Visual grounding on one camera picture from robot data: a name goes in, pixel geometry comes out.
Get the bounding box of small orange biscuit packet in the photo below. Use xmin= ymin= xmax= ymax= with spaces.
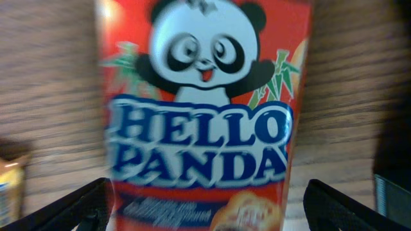
xmin=1 ymin=154 xmax=31 ymax=227

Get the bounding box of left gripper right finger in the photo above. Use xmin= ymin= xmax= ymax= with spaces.
xmin=303 ymin=179 xmax=410 ymax=231

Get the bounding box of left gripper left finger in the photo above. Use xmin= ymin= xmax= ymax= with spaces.
xmin=1 ymin=178 xmax=112 ymax=231

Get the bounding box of red Hello Panda box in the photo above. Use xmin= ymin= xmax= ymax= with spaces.
xmin=95 ymin=0 xmax=313 ymax=230

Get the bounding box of black cardboard box with lid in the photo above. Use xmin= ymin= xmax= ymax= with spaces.
xmin=373 ymin=97 xmax=410 ymax=228

